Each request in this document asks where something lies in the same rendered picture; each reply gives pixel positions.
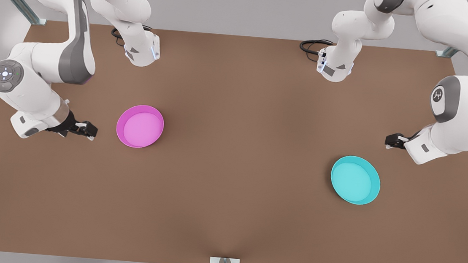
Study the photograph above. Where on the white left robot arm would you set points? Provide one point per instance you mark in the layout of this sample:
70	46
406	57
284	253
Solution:
464	109

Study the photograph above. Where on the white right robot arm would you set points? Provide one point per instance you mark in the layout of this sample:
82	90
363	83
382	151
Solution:
45	60

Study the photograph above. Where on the blue plate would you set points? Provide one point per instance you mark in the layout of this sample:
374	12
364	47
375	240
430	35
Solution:
354	180

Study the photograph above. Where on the pink plate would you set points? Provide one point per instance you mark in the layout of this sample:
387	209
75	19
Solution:
140	126

